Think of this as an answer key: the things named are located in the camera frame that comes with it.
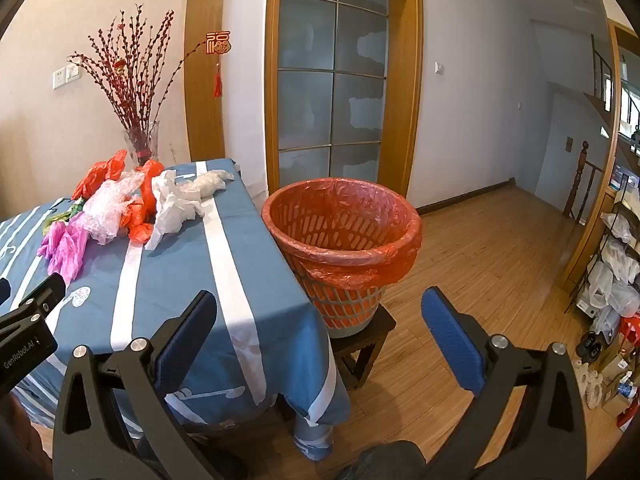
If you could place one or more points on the black shoes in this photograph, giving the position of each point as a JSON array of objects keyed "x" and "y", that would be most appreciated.
[{"x": 590, "y": 347}]

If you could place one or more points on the wooden staircase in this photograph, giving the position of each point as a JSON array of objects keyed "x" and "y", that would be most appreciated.
[{"x": 600, "y": 105}]

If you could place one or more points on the small red lantern ornament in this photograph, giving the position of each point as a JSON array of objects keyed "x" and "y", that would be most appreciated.
[{"x": 120, "y": 65}]

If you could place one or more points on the red tasselled hanging ornament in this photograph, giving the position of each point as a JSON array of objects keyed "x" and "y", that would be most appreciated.
[{"x": 218, "y": 42}]

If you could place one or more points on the red berry branches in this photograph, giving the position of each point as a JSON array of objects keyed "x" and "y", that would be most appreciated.
[{"x": 136, "y": 115}]

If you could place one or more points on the orange plastic waste basket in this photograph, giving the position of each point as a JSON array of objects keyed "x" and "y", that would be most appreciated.
[{"x": 345, "y": 310}]

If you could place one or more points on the wooden partition frame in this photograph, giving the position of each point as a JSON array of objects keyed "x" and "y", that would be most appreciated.
[{"x": 587, "y": 250}]

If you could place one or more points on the brown wall panel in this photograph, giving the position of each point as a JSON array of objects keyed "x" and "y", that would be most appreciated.
[{"x": 568, "y": 144}]

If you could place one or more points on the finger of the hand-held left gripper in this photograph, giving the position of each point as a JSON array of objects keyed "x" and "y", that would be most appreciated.
[
  {"x": 47, "y": 292},
  {"x": 4, "y": 291}
]

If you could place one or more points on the dark wooden stool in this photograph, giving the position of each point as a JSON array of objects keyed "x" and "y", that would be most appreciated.
[{"x": 365, "y": 345}]

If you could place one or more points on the wooden wall pillar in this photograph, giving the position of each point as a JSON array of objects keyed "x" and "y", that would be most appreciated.
[{"x": 205, "y": 100}]

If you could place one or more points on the wooden door frame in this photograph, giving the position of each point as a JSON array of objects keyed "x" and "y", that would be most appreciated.
[{"x": 402, "y": 85}]

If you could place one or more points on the beige knitted item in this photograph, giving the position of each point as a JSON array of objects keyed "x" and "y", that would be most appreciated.
[{"x": 592, "y": 385}]

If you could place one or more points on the blue white striped tablecloth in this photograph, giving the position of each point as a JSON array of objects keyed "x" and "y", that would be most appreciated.
[{"x": 260, "y": 270}]

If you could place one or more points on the black metal shelf rack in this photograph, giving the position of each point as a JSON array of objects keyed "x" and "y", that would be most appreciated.
[{"x": 575, "y": 300}]

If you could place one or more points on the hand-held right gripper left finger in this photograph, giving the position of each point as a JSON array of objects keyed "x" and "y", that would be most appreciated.
[{"x": 187, "y": 340}]

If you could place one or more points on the person's leg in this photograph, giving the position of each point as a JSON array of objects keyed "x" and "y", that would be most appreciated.
[{"x": 385, "y": 462}]

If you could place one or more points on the clear glass vase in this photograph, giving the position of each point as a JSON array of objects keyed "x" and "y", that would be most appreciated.
[{"x": 145, "y": 145}]

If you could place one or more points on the red plastic bag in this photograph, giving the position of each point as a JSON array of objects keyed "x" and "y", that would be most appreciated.
[
  {"x": 95, "y": 177},
  {"x": 150, "y": 190}
]

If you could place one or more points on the frosted glass door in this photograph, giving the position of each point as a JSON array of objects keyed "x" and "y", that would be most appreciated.
[{"x": 305, "y": 105}]

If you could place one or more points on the red plastic stool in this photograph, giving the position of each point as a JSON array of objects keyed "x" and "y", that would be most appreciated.
[{"x": 631, "y": 330}]

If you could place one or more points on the cardboard box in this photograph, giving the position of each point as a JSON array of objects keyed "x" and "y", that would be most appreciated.
[{"x": 615, "y": 367}]

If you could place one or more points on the white light switch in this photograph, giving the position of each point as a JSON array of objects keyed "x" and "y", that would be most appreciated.
[{"x": 73, "y": 72}]

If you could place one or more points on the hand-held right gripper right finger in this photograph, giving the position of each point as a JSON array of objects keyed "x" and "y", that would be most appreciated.
[{"x": 450, "y": 340}]

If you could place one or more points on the green plastic bag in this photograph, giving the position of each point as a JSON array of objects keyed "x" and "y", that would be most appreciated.
[{"x": 60, "y": 217}]

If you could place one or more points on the white plastic bag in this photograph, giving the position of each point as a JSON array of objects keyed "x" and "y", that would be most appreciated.
[
  {"x": 607, "y": 290},
  {"x": 172, "y": 210},
  {"x": 617, "y": 225},
  {"x": 620, "y": 260}
]

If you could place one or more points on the white wall socket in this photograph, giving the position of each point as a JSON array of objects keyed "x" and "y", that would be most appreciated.
[{"x": 59, "y": 78}]

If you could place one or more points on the pink plastic bag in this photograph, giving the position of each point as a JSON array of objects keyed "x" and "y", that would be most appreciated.
[{"x": 65, "y": 250}]

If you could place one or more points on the red plastic bin liner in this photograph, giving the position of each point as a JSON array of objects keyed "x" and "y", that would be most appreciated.
[{"x": 350, "y": 270}]

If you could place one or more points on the wooden stair newel post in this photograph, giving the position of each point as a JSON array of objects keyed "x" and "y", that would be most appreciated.
[{"x": 582, "y": 170}]

